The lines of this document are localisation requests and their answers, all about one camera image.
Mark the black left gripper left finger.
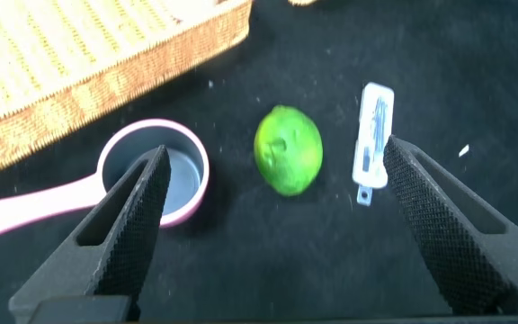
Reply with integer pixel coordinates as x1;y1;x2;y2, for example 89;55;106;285
8;144;173;322

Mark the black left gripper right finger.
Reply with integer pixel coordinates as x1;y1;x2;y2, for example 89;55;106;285
382;134;518;316

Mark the pink saucepan with handle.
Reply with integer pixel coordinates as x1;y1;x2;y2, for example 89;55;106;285
0;117;211;238

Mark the clear plastic blister pack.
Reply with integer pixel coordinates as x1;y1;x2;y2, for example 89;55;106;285
351;81;396;208

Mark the green lime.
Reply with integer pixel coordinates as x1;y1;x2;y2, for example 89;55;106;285
253;103;325;198

